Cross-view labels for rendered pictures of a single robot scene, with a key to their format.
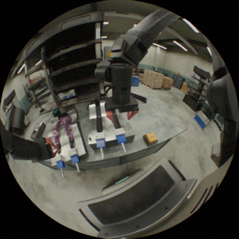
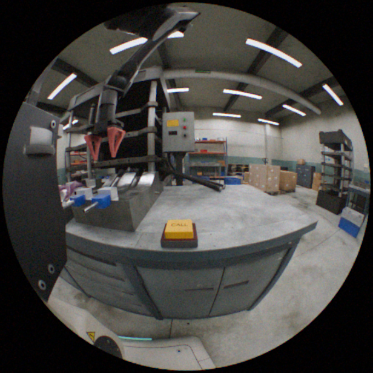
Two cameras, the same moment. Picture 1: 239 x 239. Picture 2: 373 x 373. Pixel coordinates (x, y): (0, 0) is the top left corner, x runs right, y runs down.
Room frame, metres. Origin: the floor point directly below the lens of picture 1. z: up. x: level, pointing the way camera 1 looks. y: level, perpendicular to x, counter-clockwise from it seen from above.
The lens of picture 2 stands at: (-0.02, -0.29, 0.98)
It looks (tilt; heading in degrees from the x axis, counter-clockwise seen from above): 11 degrees down; 14
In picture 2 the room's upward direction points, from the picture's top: 1 degrees counter-clockwise
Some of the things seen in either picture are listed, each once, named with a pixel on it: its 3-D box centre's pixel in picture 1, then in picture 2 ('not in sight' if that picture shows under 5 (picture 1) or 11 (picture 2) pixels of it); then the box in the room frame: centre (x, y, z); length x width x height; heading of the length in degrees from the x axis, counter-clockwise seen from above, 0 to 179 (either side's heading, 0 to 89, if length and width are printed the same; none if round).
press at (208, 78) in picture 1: (200, 90); (339, 171); (2.34, -4.21, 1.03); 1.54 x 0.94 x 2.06; 101
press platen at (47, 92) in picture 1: (70, 85); (117, 167); (1.13, 0.88, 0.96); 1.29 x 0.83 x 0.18; 104
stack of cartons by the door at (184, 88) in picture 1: (186, 88); (319, 182); (4.41, -5.47, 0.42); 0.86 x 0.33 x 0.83; 11
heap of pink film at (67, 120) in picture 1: (61, 126); (69, 187); (0.25, 0.42, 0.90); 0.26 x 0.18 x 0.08; 31
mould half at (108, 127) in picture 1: (106, 113); (127, 188); (0.42, 0.10, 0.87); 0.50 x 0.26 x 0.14; 14
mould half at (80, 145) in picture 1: (64, 130); (70, 195); (0.25, 0.42, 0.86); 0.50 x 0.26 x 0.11; 31
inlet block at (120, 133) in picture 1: (122, 141); (99, 202); (0.16, -0.01, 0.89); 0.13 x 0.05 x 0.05; 15
